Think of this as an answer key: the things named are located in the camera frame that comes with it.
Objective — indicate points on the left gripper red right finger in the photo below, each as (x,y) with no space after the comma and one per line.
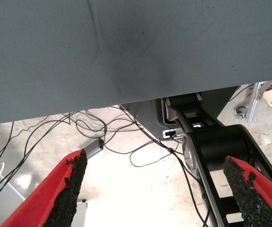
(256,196)

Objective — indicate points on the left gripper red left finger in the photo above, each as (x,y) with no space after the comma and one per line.
(50,196)

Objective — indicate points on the small white box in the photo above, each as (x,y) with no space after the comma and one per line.
(81,212)

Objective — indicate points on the grey caster wheel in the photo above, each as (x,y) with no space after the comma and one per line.
(241,112)

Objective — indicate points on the short aluminium profile piece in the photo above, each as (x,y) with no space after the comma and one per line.
(255,101)

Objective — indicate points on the dark grey table cloth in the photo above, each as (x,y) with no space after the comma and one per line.
(126,47)

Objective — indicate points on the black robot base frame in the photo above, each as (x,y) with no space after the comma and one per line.
(221,144)

